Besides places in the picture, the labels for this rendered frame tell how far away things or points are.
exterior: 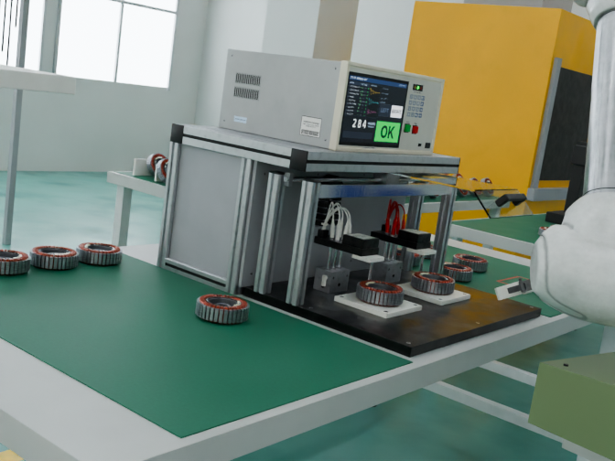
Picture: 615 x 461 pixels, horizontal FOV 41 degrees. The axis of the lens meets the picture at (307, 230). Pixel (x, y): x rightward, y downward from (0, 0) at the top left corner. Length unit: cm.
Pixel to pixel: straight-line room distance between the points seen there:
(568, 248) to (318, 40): 468
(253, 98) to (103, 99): 724
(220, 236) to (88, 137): 728
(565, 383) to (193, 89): 891
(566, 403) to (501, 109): 433
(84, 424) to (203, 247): 88
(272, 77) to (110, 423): 108
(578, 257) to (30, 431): 87
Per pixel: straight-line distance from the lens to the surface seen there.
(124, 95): 942
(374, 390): 151
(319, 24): 594
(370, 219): 227
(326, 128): 190
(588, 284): 139
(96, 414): 124
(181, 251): 206
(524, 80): 558
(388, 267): 216
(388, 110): 204
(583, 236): 141
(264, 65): 205
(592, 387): 139
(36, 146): 886
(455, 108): 579
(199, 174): 201
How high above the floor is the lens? 125
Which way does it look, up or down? 10 degrees down
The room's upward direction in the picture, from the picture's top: 8 degrees clockwise
